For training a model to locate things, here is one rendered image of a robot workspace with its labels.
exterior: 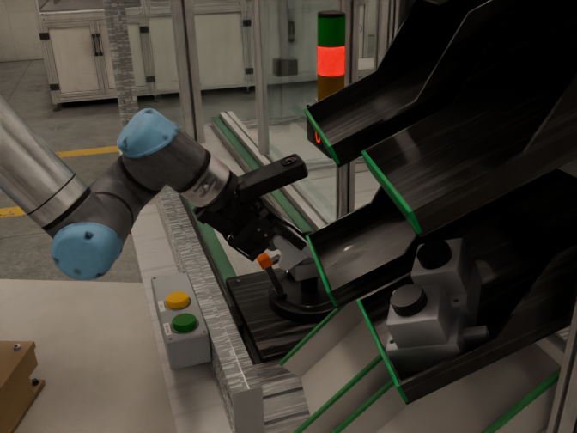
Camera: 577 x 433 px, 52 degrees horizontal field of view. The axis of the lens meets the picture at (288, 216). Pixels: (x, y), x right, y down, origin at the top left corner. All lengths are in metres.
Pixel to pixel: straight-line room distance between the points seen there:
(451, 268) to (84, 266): 0.43
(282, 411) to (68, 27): 5.40
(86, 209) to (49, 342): 0.51
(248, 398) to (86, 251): 0.32
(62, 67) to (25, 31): 2.85
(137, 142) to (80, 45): 5.30
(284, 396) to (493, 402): 0.37
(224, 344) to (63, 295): 0.50
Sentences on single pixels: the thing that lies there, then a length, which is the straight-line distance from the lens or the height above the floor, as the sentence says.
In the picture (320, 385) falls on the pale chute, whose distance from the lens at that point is 0.81.
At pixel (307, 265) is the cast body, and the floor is 1.05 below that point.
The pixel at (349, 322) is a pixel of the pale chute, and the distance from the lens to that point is 0.81.
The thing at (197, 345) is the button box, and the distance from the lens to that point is 1.00.
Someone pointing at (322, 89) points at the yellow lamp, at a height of 1.29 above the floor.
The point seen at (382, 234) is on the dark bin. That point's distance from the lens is 0.71.
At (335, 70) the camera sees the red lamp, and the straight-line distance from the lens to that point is 1.08.
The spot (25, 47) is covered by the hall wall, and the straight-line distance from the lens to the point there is 8.99.
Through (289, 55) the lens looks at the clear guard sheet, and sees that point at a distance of 1.42.
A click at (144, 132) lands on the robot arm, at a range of 0.81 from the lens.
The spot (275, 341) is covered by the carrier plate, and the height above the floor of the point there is 0.97.
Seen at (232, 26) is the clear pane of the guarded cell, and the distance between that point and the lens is 2.22.
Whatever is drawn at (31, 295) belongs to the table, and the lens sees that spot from 1.39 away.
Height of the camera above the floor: 1.55
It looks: 26 degrees down
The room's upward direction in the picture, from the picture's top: 2 degrees counter-clockwise
